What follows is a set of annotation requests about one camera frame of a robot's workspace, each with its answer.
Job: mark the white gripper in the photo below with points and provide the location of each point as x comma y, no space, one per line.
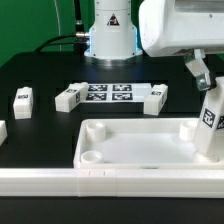
171,27

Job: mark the white desk top tray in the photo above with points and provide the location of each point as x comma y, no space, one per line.
148,143

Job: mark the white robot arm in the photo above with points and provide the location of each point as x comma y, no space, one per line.
113,37

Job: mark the white left fence block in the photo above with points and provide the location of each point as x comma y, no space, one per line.
3,131

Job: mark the white front fence bar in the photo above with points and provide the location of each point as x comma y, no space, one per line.
112,182

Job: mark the white marker base plate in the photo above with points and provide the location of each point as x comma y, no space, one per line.
119,92

